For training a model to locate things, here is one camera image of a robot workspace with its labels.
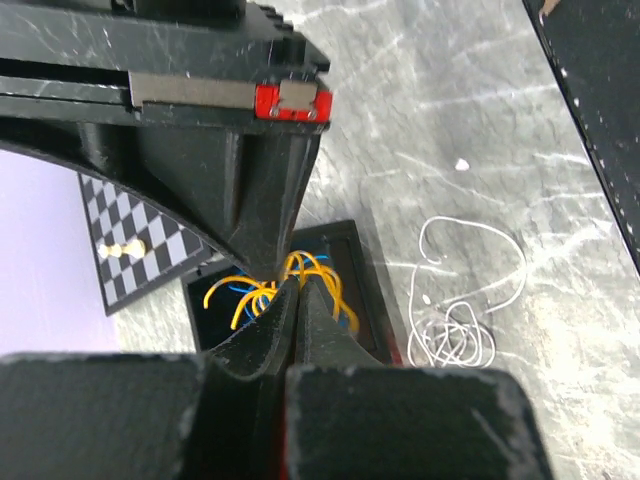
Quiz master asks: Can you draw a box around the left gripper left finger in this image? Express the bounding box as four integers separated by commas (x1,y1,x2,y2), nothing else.
210,278,299,380

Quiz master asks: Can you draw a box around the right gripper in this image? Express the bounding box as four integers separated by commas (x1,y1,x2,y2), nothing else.
1,1,333,278

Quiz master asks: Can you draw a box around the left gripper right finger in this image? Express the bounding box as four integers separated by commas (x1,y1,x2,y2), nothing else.
294,282,385,368

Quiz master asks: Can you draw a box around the blue wire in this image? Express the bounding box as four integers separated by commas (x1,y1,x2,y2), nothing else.
219,254,351,331

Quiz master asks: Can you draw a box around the black plastic bin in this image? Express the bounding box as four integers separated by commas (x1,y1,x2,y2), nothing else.
182,220,393,365

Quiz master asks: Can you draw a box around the yellow wire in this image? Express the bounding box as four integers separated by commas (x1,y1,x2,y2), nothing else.
203,249,361,336

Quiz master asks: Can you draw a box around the white wire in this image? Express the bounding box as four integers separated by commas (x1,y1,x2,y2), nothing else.
405,215,528,369

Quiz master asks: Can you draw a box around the red plastic bin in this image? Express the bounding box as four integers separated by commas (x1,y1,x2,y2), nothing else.
386,330,404,366

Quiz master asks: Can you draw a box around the white chess piece left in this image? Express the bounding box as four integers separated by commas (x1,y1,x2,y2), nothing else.
97,239,147,259

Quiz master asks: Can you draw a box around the chessboard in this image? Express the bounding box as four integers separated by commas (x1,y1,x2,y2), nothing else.
78,174,213,315

